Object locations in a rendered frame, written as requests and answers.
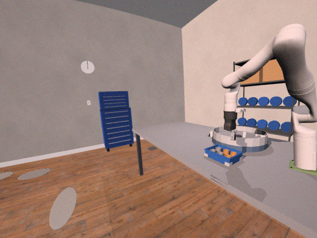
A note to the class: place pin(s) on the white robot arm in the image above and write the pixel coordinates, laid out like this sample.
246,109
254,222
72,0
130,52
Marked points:
288,47

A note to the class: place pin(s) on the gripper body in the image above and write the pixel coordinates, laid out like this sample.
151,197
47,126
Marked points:
230,115

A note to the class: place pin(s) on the blue crate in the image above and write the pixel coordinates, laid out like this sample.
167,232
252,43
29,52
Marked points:
222,159

